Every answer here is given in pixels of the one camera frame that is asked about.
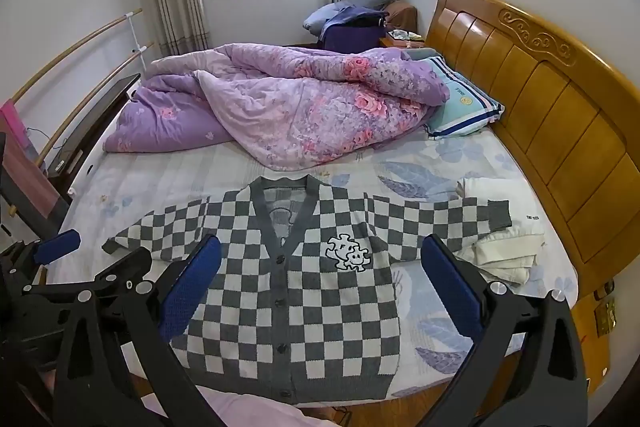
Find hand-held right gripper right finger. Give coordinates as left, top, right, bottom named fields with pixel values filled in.
left=420, top=234, right=586, bottom=427

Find pink cloth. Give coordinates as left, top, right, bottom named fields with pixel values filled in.
left=0, top=99, right=71, bottom=228

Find printed bed sheet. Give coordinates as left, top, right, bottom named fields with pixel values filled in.
left=47, top=127, right=581, bottom=408

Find purple floral quilt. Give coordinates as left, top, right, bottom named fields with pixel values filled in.
left=102, top=42, right=451, bottom=172

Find light blue pillow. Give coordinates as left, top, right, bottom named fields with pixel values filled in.
left=302, top=2, right=351, bottom=32

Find wooden bed headboard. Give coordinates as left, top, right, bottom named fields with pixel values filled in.
left=425, top=0, right=636, bottom=303

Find teal striped pillow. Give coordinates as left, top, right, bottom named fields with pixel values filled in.
left=402, top=52, right=506, bottom=140

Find purple cloth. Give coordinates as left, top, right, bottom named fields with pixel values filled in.
left=320, top=7, right=388, bottom=55

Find brown cushion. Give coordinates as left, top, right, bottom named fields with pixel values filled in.
left=382, top=0, right=418, bottom=32

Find white folded clothes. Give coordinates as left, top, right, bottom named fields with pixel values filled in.
left=457, top=177, right=548, bottom=285

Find grey white checkered cardigan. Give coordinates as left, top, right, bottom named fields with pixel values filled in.
left=101, top=174, right=513, bottom=408

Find wooden barre rail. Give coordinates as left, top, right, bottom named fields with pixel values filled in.
left=10, top=9, right=143, bottom=105
left=35, top=42, right=155, bottom=168

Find white barre post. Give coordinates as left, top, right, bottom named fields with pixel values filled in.
left=127, top=9, right=151, bottom=75

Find wooden nightstand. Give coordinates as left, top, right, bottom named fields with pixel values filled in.
left=378, top=32, right=426, bottom=51
left=570, top=292, right=613, bottom=398

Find gold box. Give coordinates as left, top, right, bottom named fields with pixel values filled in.
left=595, top=297, right=617, bottom=338

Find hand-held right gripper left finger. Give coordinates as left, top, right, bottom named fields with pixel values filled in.
left=52, top=234, right=223, bottom=427

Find person's pink clothing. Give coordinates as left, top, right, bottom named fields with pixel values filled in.
left=197, top=384, right=321, bottom=427

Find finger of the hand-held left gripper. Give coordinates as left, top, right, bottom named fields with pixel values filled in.
left=0, top=229, right=82, bottom=288
left=21, top=247, right=152, bottom=303

